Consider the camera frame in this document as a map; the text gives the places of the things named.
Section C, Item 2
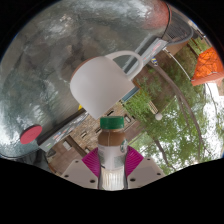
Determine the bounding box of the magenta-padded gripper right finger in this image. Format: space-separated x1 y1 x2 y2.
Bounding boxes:
123 145 167 190

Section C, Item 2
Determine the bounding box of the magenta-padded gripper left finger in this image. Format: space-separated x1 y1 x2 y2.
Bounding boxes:
61 146 102 190

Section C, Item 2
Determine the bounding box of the green-capped coffee drink bottle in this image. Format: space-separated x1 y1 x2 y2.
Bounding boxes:
97 116 129 191

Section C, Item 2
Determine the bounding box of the black laptop with stickers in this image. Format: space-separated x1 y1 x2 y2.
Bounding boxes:
37 111 89 153

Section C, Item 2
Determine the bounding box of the tall leafy tree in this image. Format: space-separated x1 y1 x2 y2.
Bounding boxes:
146 61 224 168

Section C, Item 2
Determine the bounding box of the flat round red coaster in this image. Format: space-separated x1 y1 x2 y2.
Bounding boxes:
19 124 44 145

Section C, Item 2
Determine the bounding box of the white ceramic mug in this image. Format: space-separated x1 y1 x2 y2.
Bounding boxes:
69 50 145 120

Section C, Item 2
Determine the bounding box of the orange canopy tent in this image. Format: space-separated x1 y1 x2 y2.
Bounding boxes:
190 46 224 88

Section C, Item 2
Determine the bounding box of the grey laptop with stickers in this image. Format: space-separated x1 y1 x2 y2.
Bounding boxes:
128 38 173 89

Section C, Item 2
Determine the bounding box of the grey mesh metal chair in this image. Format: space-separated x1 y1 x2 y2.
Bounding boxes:
163 6 194 43

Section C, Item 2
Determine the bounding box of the globe-topped wooden lamp post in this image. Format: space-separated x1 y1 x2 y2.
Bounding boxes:
146 99 164 122

